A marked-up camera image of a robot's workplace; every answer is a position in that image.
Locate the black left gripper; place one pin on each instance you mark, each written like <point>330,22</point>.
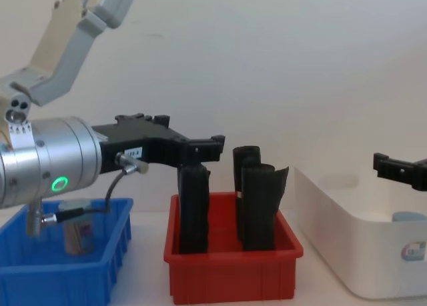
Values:
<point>133,141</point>

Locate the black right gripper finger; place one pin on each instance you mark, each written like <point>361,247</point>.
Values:
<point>400,171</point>

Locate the silver and grey left robot arm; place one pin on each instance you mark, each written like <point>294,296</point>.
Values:
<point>60,152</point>

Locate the pale blue round object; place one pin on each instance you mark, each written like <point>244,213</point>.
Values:
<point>407,216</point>

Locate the white plastic bin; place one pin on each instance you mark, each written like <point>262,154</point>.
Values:
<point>360,252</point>

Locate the small capped tan bottle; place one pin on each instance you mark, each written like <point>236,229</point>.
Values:
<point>78,234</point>

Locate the red plastic bin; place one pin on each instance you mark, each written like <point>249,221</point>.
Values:
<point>230,274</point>

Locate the blue plastic bin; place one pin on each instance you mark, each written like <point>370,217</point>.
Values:
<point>50,279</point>

